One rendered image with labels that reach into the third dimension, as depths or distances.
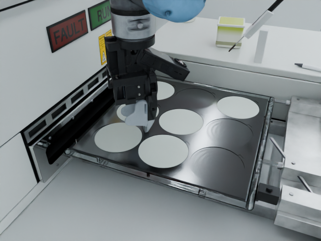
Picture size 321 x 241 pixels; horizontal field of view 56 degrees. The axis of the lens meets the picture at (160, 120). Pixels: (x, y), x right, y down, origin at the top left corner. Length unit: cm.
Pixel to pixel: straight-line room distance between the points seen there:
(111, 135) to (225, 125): 25
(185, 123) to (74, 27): 30
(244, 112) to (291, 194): 26
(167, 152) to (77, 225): 22
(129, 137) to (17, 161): 22
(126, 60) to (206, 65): 34
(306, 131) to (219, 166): 26
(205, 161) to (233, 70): 32
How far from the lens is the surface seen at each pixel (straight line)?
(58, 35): 61
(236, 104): 77
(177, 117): 70
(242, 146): 64
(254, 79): 83
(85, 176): 68
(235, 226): 60
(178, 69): 58
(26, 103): 57
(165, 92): 79
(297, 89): 84
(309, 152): 70
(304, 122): 79
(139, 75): 54
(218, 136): 65
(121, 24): 51
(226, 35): 90
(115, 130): 66
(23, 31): 55
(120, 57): 54
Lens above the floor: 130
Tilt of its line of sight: 35 degrees down
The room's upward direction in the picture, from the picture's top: straight up
